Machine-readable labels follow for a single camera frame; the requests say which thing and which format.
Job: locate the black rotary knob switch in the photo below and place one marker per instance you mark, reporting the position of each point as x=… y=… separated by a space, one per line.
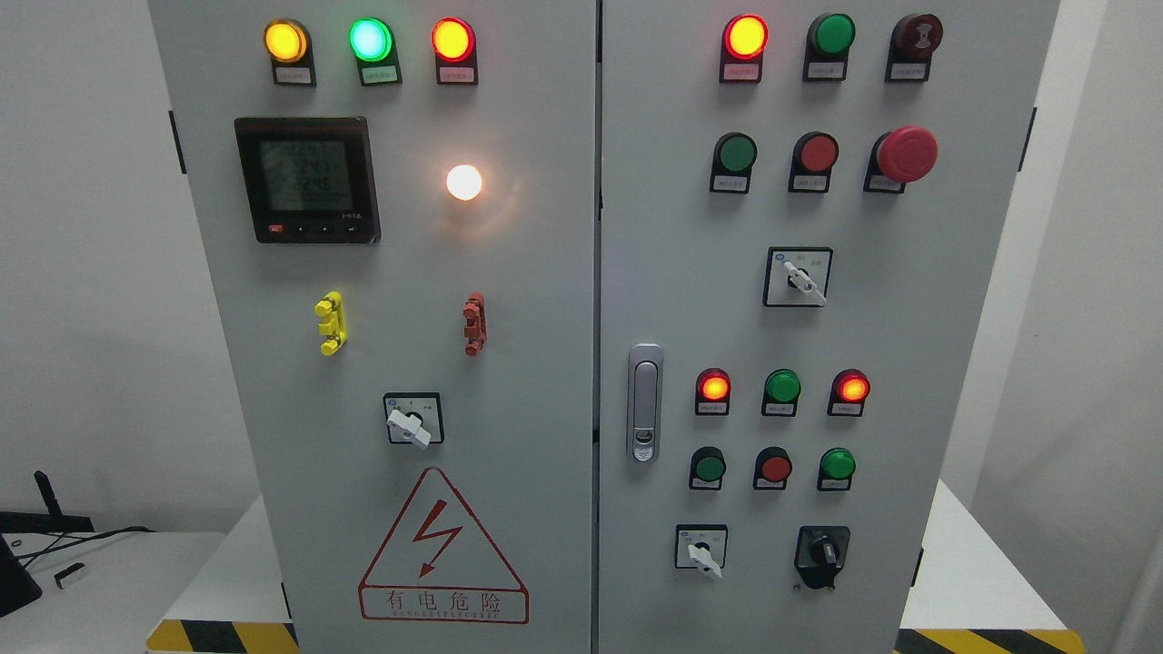
x=821 y=555

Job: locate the grey electrical cabinet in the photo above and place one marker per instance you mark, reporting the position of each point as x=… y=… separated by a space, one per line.
x=594 y=125

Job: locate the red terminal connector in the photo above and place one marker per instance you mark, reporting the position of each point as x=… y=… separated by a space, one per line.
x=475 y=329

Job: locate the red lit indicator middle left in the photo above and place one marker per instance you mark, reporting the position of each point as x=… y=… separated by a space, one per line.
x=712 y=392

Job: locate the green push button lower left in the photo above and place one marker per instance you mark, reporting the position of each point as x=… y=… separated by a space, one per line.
x=707 y=468

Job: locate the green push button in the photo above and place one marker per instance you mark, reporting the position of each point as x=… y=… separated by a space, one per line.
x=732 y=160
x=836 y=470
x=707 y=468

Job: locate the white glowing lamp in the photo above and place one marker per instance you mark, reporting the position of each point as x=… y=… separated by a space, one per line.
x=464 y=182

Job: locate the green indicator middle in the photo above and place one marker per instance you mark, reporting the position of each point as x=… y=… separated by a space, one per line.
x=781 y=393

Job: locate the green push button upper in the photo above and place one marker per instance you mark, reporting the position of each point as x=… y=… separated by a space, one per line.
x=732 y=160

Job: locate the red push button lower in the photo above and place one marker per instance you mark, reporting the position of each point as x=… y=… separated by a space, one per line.
x=772 y=469

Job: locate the red push button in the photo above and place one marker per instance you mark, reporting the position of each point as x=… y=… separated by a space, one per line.
x=811 y=162
x=772 y=469

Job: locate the yellow terminal connector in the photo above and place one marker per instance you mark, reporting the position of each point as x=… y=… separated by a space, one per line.
x=332 y=323

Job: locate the red indicator middle right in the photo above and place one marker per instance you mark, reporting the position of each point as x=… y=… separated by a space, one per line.
x=849 y=391

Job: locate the red high voltage warning sticker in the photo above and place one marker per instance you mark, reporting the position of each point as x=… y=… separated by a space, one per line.
x=438 y=563

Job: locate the green push button lower right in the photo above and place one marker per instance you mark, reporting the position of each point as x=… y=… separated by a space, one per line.
x=836 y=470

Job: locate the red push button upper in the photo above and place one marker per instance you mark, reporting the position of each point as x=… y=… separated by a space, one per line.
x=811 y=162

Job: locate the black digital power meter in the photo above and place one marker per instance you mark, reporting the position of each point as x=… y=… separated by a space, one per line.
x=309 y=179

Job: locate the red lit indicator light left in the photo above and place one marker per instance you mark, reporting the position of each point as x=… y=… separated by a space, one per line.
x=454 y=45

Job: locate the red lit indicator top right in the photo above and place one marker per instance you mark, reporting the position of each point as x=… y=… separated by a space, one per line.
x=743 y=42

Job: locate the green lit indicator light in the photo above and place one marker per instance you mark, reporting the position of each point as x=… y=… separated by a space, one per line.
x=375 y=53

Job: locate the red emergency stop button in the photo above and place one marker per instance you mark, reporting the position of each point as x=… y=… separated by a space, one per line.
x=903 y=155

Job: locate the green indicator top right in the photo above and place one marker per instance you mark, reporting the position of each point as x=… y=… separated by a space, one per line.
x=826 y=55

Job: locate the yellow indicator light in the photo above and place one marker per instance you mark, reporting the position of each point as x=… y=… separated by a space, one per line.
x=291 y=53

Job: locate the dark red buzzer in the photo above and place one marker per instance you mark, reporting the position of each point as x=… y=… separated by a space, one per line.
x=914 y=40

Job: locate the white platform with hazard stripes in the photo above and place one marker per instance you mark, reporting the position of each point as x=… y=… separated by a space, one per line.
x=966 y=598

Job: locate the small white usb adapter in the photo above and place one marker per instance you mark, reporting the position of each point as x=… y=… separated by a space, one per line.
x=69 y=575

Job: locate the black device with antenna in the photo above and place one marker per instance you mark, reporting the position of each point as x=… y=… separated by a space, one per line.
x=53 y=519

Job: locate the black monitor corner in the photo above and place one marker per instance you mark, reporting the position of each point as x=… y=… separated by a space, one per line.
x=18 y=588

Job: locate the silver door handle lock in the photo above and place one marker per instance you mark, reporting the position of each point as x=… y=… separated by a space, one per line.
x=645 y=373

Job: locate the left door selector switch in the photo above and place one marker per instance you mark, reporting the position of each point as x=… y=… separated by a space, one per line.
x=414 y=418

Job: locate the upper right selector switch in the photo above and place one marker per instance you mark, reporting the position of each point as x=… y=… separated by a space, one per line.
x=797 y=277

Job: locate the lower white selector switch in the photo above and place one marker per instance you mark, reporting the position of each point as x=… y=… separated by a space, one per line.
x=701 y=547

